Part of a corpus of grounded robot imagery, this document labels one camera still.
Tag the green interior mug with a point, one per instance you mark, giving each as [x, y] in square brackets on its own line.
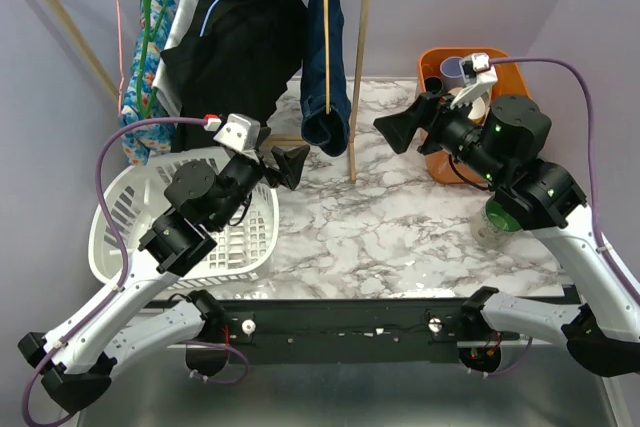
[491, 226]

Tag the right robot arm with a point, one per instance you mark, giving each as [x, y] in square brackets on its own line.
[542, 197]

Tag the white cloth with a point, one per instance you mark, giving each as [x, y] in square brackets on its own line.
[166, 93]

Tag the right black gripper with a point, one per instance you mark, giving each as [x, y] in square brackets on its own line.
[399, 129]

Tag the purple cup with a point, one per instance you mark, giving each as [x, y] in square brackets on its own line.
[451, 72]

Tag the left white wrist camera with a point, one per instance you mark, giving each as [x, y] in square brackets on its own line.
[238, 133]

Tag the black cup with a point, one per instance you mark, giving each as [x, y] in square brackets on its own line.
[434, 85]

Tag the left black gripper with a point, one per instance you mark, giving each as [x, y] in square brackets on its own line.
[291, 162]

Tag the blue denim skirt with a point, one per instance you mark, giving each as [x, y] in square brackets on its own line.
[324, 101]

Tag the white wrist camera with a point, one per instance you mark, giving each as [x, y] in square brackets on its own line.
[479, 77]
[238, 133]

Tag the yellow hanger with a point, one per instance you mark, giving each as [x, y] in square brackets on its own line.
[326, 30]

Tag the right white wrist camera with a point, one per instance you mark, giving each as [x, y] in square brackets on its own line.
[479, 77]

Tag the white laundry basket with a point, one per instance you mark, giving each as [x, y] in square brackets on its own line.
[137, 204]

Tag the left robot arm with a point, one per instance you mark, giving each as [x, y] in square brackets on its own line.
[138, 312]

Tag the black pleated skirt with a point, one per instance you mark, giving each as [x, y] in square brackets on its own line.
[242, 64]

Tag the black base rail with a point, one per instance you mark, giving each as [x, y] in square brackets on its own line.
[270, 332]

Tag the cream cup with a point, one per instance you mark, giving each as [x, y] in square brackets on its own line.
[478, 107]

